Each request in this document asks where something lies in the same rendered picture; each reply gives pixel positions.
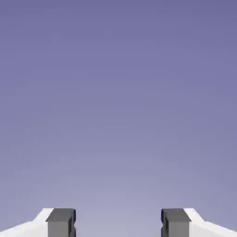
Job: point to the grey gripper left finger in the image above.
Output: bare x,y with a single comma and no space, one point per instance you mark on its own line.
58,225

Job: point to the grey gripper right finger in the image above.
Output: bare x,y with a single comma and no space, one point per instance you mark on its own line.
177,225

